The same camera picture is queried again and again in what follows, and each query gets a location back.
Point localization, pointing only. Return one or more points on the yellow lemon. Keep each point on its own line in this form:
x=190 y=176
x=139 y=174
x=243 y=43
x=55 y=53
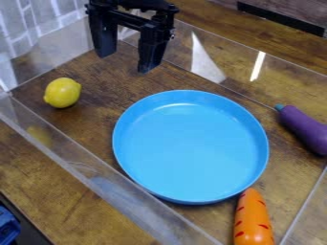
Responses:
x=61 y=92

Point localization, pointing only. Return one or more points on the orange toy carrot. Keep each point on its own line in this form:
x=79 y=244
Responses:
x=252 y=229

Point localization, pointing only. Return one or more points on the blue round tray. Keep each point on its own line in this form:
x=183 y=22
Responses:
x=192 y=146

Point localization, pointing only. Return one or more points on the blue plastic object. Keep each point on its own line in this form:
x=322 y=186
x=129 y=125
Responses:
x=9 y=227

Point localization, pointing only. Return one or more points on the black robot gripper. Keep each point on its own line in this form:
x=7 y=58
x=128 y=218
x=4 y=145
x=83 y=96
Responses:
x=148 y=16

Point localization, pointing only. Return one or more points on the purple toy eggplant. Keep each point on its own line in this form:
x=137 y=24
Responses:
x=306 y=128

